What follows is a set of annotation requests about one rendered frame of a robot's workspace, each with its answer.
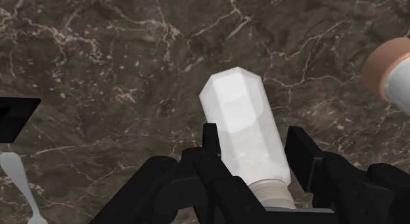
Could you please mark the black flat square object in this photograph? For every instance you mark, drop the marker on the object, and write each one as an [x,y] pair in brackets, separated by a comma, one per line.
[14,119]

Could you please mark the white plastic utensil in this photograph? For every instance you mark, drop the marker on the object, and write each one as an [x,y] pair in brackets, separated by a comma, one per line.
[17,178]

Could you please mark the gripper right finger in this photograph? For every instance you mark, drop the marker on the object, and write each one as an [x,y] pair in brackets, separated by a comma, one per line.
[339,178]

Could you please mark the white bottle with tan cap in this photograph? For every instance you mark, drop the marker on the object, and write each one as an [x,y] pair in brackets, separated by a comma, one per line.
[387,72]

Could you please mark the white faceted shaker bottle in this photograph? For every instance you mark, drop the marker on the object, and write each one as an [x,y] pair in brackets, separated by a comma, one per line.
[245,127]

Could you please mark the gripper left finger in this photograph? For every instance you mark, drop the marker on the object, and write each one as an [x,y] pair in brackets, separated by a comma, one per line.
[205,172]

